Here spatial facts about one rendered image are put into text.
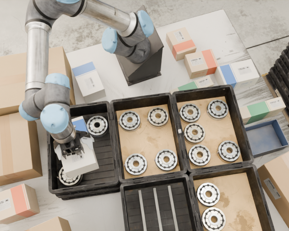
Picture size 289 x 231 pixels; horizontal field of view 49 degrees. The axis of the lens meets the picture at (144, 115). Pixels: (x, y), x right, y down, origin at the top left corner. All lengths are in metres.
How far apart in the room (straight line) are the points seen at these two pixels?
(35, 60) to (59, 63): 0.54
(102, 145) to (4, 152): 0.45
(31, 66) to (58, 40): 1.79
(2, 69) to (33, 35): 0.58
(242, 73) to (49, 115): 1.18
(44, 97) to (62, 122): 0.13
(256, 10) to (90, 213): 2.37
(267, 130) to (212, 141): 0.37
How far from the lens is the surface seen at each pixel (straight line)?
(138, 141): 1.54
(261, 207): 1.49
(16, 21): 3.19
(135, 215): 1.47
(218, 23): 2.11
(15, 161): 1.59
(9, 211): 1.56
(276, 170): 1.59
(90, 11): 1.29
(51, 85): 1.01
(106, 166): 1.52
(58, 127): 0.94
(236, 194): 1.54
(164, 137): 1.55
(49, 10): 1.24
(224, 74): 1.80
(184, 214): 1.48
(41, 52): 1.19
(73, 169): 1.22
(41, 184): 1.70
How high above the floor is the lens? 2.29
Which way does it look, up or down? 67 degrees down
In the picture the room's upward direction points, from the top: straight up
